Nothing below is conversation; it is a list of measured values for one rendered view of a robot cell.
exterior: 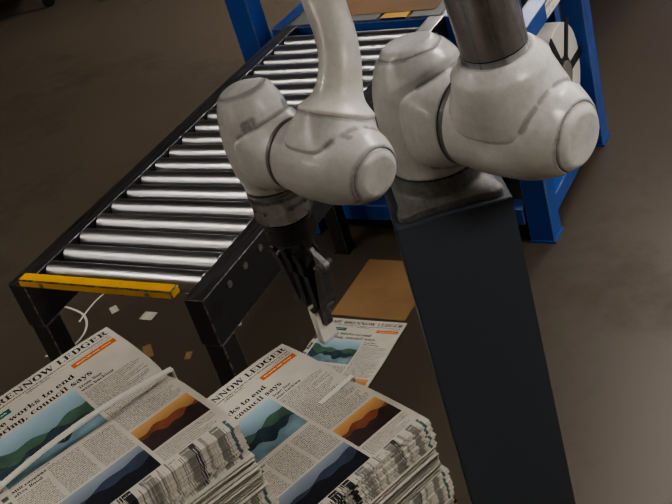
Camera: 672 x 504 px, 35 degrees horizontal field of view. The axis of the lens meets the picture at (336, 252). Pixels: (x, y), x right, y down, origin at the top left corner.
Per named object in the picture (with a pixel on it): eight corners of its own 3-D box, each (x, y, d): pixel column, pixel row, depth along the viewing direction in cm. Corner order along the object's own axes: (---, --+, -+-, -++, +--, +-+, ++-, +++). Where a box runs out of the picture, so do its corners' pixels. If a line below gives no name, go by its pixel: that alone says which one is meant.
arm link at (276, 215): (270, 203, 146) (282, 238, 149) (317, 171, 151) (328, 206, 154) (232, 190, 153) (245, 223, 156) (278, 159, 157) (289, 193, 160)
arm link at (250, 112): (224, 191, 153) (282, 211, 144) (189, 96, 145) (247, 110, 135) (278, 155, 158) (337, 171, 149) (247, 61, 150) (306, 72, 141)
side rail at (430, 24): (223, 347, 216) (204, 301, 210) (202, 345, 219) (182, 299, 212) (454, 52, 308) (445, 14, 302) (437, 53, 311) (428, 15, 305)
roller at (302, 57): (404, 68, 291) (400, 52, 288) (263, 75, 314) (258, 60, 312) (411, 60, 294) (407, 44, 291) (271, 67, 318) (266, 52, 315)
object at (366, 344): (356, 409, 294) (355, 406, 293) (271, 397, 308) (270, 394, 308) (407, 325, 319) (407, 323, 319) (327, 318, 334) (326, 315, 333)
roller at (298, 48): (413, 58, 295) (409, 41, 292) (273, 65, 319) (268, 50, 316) (419, 50, 299) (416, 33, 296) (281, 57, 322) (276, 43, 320)
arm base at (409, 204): (476, 139, 193) (470, 112, 190) (506, 195, 174) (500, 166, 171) (380, 167, 194) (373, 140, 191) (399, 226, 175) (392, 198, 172)
